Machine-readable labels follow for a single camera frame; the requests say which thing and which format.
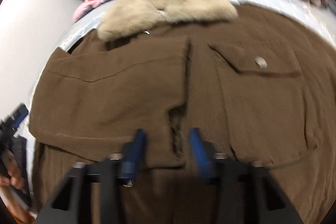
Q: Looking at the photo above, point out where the brown fur-collared coat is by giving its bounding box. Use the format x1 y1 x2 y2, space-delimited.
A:
28 0 336 224

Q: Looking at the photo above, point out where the left hand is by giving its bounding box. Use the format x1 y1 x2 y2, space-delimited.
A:
1 151 25 189

